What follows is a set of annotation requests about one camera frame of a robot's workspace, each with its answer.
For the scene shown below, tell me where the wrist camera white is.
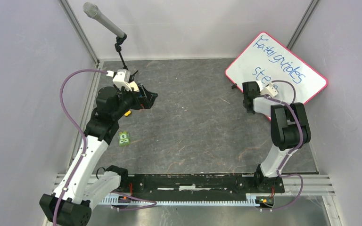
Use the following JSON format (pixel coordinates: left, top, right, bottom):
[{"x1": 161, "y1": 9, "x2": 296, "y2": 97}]
[
  {"x1": 260, "y1": 82, "x2": 278, "y2": 97},
  {"x1": 112, "y1": 69, "x2": 139, "y2": 92}
]

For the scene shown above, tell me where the white slotted cable duct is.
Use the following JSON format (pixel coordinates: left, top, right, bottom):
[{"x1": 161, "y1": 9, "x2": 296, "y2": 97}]
[{"x1": 99, "y1": 194, "x2": 274, "y2": 207}]

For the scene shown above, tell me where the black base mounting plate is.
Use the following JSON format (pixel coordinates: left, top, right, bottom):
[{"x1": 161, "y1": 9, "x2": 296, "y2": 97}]
[{"x1": 117, "y1": 173, "x2": 285, "y2": 202}]

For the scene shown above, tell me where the grey microphone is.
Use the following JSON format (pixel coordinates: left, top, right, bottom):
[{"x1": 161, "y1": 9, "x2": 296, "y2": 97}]
[{"x1": 82, "y1": 2, "x2": 126, "y2": 38}]

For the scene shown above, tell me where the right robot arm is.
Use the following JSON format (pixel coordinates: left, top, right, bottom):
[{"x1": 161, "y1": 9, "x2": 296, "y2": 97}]
[{"x1": 242, "y1": 81, "x2": 311, "y2": 192}]

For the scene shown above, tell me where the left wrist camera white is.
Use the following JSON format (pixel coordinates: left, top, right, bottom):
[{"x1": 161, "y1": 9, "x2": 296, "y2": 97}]
[{"x1": 112, "y1": 69, "x2": 139, "y2": 92}]

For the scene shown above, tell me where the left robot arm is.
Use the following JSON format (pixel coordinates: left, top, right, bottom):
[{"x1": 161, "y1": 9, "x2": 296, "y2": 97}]
[{"x1": 39, "y1": 84, "x2": 158, "y2": 226}]

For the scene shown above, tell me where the black microphone stand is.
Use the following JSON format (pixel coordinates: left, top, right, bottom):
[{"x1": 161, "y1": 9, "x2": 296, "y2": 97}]
[{"x1": 114, "y1": 34, "x2": 139, "y2": 82}]

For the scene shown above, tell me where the green number block toy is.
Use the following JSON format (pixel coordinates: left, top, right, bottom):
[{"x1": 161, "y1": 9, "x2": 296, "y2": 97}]
[{"x1": 119, "y1": 131, "x2": 130, "y2": 146}]

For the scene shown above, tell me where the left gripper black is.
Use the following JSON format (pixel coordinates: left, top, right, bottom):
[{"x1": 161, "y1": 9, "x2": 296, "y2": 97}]
[{"x1": 112, "y1": 83, "x2": 157, "y2": 120}]

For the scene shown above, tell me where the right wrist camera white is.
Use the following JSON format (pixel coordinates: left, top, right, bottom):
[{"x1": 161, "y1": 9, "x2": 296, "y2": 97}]
[{"x1": 260, "y1": 82, "x2": 278, "y2": 97}]

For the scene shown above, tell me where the pink framed whiteboard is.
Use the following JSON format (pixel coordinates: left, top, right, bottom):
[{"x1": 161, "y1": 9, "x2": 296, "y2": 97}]
[{"x1": 225, "y1": 32, "x2": 328, "y2": 104}]

